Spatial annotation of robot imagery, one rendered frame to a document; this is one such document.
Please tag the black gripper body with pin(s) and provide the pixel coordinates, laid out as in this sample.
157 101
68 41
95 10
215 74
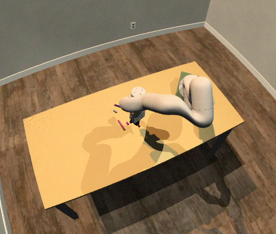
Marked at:
136 117

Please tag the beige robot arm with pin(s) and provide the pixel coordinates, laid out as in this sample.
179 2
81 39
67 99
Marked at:
199 110

